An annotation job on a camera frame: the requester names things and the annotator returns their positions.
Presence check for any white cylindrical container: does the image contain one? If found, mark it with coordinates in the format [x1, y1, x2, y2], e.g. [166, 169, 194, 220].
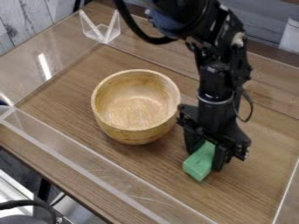
[279, 17, 299, 54]

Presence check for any black cable under table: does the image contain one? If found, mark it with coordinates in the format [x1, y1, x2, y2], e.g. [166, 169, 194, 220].
[0, 199, 64, 224]

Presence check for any green rectangular block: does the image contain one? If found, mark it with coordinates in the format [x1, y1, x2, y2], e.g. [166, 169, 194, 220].
[181, 141, 214, 181]

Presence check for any black table leg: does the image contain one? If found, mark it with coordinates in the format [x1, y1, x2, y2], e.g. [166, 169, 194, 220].
[37, 178, 52, 201]

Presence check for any clear acrylic tray enclosure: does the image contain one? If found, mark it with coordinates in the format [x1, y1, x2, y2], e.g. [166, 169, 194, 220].
[0, 16, 299, 224]

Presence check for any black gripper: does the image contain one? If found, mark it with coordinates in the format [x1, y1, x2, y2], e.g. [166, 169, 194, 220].
[177, 90, 252, 172]

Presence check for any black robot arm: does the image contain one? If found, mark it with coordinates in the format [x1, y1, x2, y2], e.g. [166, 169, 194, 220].
[149, 0, 252, 171]

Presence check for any light wooden bowl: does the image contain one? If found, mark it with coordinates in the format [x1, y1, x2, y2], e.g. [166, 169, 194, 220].
[90, 69, 181, 145]

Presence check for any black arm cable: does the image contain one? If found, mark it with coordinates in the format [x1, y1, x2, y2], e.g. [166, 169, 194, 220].
[112, 0, 180, 46]

